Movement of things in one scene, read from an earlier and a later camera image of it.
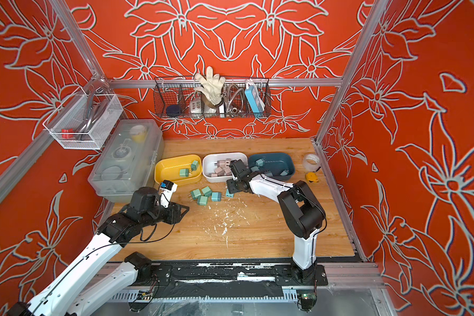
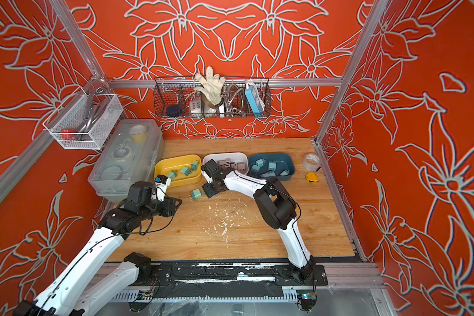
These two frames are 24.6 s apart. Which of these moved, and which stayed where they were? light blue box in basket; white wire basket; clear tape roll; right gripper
Moved: right gripper
Stayed: light blue box in basket; clear tape roll; white wire basket
